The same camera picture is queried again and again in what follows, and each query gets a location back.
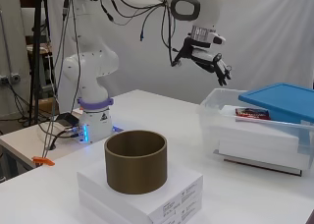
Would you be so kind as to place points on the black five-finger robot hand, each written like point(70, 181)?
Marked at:
point(206, 55)

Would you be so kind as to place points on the white seven-joint robot arm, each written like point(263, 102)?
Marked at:
point(91, 63)

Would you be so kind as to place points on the red snack packet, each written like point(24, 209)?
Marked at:
point(252, 113)

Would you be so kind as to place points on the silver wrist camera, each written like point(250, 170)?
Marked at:
point(176, 63)

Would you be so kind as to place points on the orange clamp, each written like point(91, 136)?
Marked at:
point(42, 161)

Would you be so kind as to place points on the clear plastic box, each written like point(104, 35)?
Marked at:
point(209, 102)

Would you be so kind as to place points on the brown cardboard box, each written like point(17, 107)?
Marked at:
point(49, 105)

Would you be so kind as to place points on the white flat box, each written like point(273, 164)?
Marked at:
point(251, 132)
point(261, 155)
point(94, 179)
point(98, 206)

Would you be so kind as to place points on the black tripod stand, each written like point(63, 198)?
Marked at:
point(36, 70)

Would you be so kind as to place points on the grey wall outlet box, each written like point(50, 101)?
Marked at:
point(13, 77)

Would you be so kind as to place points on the white side table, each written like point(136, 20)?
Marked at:
point(19, 142)

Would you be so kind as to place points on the brown round tub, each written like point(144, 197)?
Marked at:
point(135, 171)

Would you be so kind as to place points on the black power adapter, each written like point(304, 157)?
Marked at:
point(67, 120)

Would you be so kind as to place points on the white backdrop sheet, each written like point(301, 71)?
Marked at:
point(261, 27)

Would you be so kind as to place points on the blue plastic lid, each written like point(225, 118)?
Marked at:
point(281, 101)

